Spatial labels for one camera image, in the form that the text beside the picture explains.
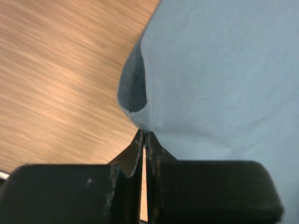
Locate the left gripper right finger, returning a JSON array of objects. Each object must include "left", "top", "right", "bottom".
[{"left": 145, "top": 132, "right": 284, "bottom": 224}]

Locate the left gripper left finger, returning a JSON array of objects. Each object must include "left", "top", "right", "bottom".
[{"left": 0, "top": 130, "right": 144, "bottom": 224}]

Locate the blue-grey t-shirt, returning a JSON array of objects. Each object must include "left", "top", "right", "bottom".
[{"left": 117, "top": 0, "right": 299, "bottom": 224}]

